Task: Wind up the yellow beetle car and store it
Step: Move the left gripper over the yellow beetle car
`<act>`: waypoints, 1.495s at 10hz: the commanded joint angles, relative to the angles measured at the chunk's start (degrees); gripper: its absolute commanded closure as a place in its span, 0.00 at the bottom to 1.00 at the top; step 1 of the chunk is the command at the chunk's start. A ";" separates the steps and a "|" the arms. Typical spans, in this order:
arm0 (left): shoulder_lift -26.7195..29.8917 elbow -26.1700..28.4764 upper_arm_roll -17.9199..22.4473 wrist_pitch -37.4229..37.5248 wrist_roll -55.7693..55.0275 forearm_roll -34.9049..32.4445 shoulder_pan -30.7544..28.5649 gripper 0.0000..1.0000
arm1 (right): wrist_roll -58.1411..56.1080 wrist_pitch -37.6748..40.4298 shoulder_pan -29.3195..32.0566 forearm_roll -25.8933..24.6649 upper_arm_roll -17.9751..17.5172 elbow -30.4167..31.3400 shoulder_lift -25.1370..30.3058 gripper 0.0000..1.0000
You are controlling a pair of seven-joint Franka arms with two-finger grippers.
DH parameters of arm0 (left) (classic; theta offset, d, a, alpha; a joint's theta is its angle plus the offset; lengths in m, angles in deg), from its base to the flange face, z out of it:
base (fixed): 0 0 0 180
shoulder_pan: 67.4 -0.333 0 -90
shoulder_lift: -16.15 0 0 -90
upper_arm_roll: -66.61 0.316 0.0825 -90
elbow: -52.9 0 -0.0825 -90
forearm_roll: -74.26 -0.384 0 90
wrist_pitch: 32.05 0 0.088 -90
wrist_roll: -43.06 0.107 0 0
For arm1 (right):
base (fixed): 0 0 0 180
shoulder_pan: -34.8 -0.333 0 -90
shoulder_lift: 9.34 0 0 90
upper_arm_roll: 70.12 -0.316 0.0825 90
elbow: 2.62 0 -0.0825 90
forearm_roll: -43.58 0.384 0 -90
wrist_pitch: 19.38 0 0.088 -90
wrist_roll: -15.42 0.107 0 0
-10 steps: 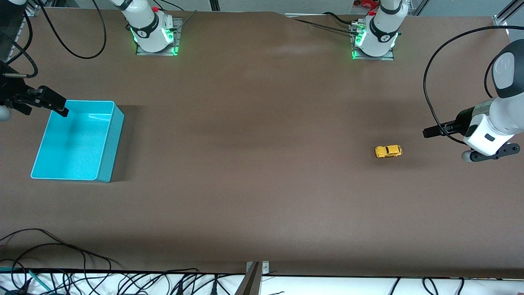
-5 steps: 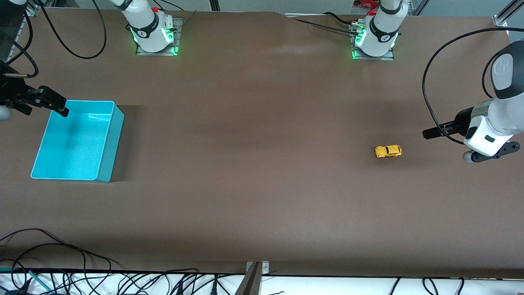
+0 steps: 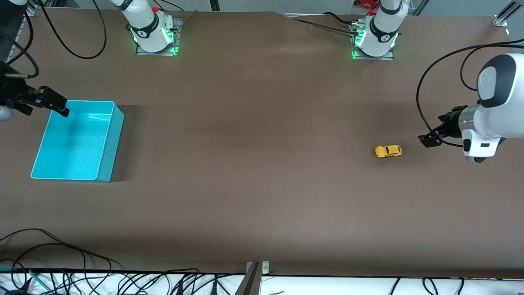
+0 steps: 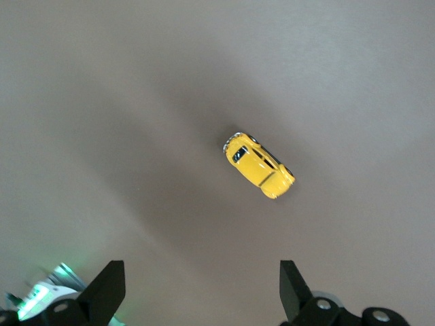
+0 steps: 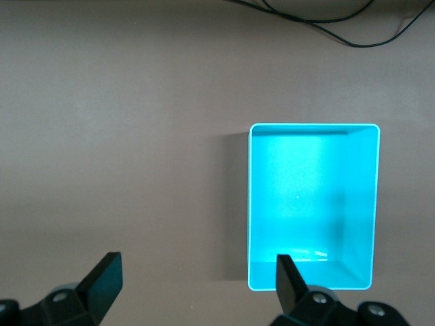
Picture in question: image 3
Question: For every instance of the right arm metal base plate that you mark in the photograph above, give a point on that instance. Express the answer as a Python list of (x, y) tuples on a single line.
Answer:
[(179, 39)]

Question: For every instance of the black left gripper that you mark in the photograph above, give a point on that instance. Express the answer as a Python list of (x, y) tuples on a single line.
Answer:
[(451, 124)]

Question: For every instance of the aluminium profile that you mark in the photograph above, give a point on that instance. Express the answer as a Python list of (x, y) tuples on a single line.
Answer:
[(32, 10), (419, 7), (501, 19)]

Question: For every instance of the yellow beetle toy car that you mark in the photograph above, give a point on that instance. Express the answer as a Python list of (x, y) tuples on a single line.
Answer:
[(389, 151)]

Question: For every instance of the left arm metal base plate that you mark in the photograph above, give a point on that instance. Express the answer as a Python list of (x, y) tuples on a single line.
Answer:
[(373, 58)]

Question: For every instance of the black frame post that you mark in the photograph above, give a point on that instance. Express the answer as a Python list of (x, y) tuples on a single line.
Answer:
[(213, 5)]

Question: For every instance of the red plastic item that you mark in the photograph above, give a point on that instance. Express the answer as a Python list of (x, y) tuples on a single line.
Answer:
[(366, 3)]

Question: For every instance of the turquoise plastic bin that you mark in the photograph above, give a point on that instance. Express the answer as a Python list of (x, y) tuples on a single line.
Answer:
[(69, 143)]

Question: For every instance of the gray metal post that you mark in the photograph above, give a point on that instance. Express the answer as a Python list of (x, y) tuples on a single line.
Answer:
[(250, 282)]

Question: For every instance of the brown table cover mat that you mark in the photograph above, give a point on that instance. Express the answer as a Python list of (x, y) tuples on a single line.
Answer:
[(262, 164)]

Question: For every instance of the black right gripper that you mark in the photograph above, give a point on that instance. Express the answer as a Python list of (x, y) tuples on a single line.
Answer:
[(10, 91)]

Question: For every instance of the silver metal bracket plate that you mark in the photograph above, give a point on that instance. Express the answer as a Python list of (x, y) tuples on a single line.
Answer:
[(265, 267)]

